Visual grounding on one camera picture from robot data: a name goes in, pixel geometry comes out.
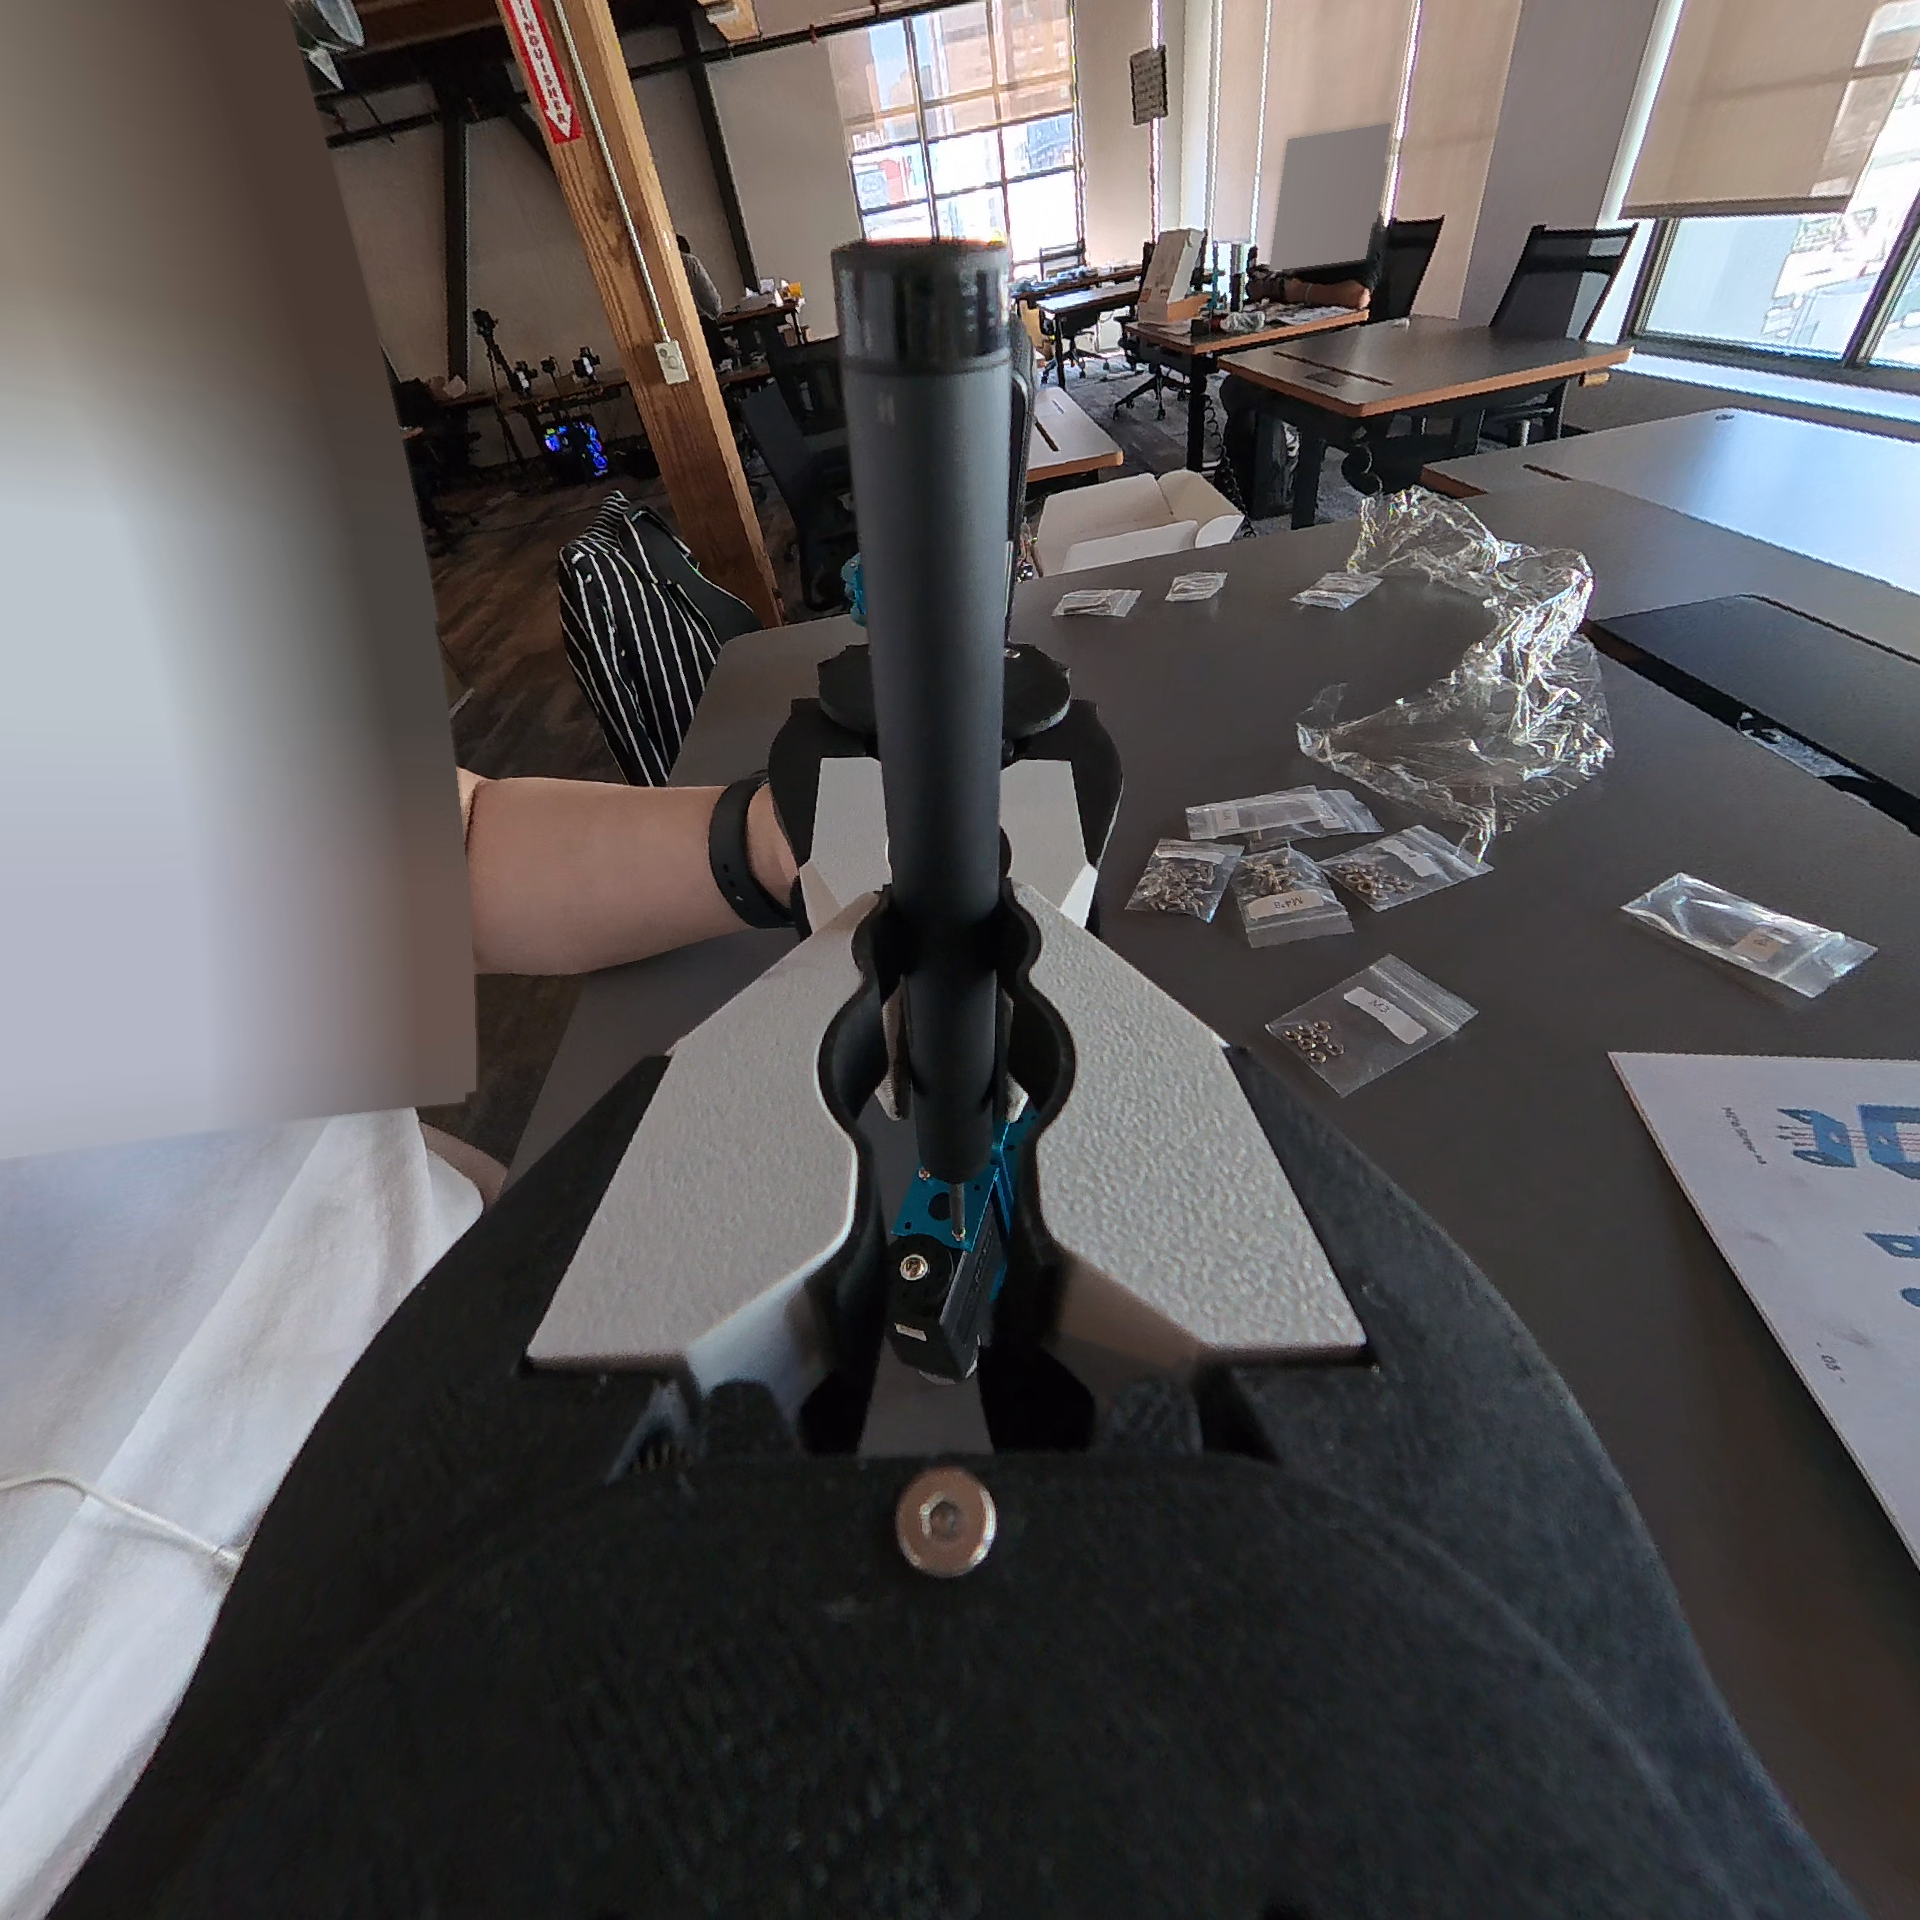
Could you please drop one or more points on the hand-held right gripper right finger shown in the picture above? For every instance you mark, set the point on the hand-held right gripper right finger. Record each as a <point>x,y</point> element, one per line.
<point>1185,1188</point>

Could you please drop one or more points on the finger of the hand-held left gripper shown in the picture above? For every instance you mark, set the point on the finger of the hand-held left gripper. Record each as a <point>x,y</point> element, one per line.
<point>1048,823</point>
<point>845,818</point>

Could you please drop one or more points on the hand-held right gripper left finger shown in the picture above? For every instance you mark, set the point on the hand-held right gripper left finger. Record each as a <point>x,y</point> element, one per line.
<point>707,1188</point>

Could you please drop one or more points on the black electric screwdriver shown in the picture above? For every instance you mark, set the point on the black electric screwdriver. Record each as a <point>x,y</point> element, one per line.
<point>932,674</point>

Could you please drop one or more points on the blue bracket with black servo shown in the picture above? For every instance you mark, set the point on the blue bracket with black servo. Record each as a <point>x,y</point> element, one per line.
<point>974,1201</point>

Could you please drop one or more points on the person's left forearm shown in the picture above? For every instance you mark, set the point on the person's left forearm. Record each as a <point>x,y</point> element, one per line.
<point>598,869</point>

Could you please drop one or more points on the dark desk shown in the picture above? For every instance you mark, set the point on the dark desk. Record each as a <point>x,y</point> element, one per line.
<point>1498,1169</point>

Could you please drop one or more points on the wood edged office desk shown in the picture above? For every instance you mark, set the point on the wood edged office desk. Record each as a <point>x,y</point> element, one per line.
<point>1423,366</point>

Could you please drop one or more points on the black neighbouring desk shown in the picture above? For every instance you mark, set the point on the black neighbouring desk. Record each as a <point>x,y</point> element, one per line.
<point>1770,662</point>

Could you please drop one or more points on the black wrist band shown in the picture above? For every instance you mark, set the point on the black wrist band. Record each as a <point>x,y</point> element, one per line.
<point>741,857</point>

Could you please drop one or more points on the small clear bag of screws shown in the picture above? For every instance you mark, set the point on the small clear bag of screws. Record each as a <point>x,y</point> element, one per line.
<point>1403,868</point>
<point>1335,593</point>
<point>1182,876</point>
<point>1093,602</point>
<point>1287,895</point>
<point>1197,586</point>

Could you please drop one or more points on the clear bag with white label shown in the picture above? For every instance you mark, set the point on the clear bag with white label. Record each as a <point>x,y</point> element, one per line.
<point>1283,814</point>

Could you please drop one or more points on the small blue robot part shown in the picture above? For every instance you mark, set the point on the small blue robot part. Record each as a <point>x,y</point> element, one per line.
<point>856,586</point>

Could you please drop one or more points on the clear bag of metal nuts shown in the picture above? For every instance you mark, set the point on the clear bag of metal nuts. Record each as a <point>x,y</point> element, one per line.
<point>1372,1025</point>

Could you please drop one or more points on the white box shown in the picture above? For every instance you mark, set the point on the white box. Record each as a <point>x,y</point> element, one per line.
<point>1135,517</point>

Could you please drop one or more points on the black white striped garment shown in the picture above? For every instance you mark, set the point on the black white striped garment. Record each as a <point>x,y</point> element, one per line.
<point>638,646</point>

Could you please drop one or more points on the crumpled clear plastic wrap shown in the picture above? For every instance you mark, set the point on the crumpled clear plastic wrap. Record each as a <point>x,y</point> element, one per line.
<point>1484,707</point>

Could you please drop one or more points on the computer with blue lights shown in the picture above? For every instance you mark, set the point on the computer with blue lights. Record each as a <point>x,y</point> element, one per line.
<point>579,452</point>

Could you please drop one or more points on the person's white shirt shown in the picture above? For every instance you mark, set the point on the person's white shirt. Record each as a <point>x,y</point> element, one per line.
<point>163,1426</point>

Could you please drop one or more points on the black mesh office chair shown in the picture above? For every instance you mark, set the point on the black mesh office chair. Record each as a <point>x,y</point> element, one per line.
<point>1557,284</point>
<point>1403,270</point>

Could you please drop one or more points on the printed instruction manual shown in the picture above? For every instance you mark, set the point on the printed instruction manual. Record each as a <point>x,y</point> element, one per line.
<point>1782,1201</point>

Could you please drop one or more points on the clear bag with dark part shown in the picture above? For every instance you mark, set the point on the clear bag with dark part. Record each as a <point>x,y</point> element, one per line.
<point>1748,933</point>

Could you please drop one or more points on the white board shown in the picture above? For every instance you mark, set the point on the white board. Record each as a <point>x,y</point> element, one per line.
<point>1335,193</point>

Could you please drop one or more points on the red warning sign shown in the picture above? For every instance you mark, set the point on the red warning sign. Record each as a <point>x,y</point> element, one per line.
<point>538,67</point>

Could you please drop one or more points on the beige window blind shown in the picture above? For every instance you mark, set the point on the beige window blind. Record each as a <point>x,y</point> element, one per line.
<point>1753,105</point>

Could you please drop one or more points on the wooden post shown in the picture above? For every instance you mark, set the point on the wooden post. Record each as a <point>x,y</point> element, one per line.
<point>661,303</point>

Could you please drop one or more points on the black camera tripod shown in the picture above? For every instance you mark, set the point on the black camera tripod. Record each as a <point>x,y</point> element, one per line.
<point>489,376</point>

